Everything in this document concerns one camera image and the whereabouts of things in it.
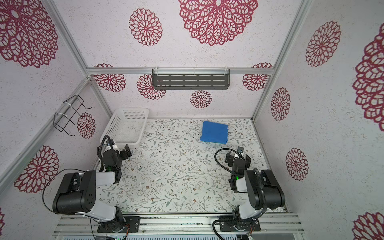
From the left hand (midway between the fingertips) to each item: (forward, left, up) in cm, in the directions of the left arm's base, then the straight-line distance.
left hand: (120, 149), depth 93 cm
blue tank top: (+18, -61, -6) cm, 64 cm away
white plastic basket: (+27, +6, -8) cm, 29 cm away
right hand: (-3, -74, +1) cm, 74 cm away
